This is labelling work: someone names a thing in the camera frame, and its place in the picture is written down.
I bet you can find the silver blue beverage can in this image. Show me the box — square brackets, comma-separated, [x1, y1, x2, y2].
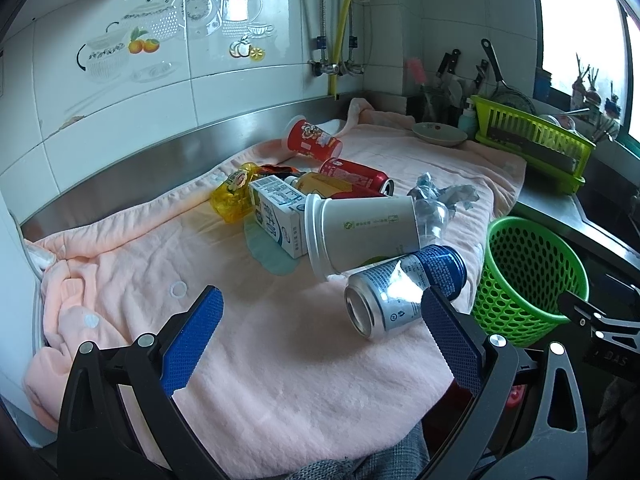
[344, 245, 466, 340]

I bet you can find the clear plastic wrapper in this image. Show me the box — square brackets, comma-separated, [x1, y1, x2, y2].
[407, 172, 480, 248]

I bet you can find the white paper cup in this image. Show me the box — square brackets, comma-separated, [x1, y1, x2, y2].
[304, 194, 420, 281]

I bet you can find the red soda can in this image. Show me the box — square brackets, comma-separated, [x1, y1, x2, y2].
[319, 157, 395, 196]

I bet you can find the yellow plastic wrapper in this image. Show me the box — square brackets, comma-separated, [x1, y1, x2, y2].
[209, 162, 262, 224]

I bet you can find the iced tea bottle red label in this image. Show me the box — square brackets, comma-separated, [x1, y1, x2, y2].
[284, 172, 383, 200]

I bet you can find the white milk carton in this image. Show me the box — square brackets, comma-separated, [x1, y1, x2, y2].
[250, 176, 307, 259]

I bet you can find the red lion snack cup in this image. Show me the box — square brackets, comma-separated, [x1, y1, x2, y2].
[282, 116, 343, 162]

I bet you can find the green mesh trash basket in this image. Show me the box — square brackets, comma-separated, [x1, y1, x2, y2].
[472, 217, 590, 348]

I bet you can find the lime green dish rack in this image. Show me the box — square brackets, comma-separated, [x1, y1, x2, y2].
[471, 96, 596, 194]

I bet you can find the white ceramic plate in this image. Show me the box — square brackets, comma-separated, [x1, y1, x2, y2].
[412, 122, 468, 148]

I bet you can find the teal soap bottle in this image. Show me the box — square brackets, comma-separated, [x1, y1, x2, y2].
[458, 98, 478, 138]

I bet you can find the black frying pan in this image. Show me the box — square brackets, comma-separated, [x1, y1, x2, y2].
[480, 38, 537, 115]

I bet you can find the blue cup on windowsill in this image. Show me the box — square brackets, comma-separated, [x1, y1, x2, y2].
[533, 67, 551, 102]

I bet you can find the pink bottle brush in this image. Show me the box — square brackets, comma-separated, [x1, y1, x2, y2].
[406, 58, 427, 92]

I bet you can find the metal water valve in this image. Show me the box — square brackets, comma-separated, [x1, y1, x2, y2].
[308, 35, 364, 77]

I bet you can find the yellow gas hose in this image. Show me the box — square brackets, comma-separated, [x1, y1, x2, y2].
[327, 0, 360, 100]

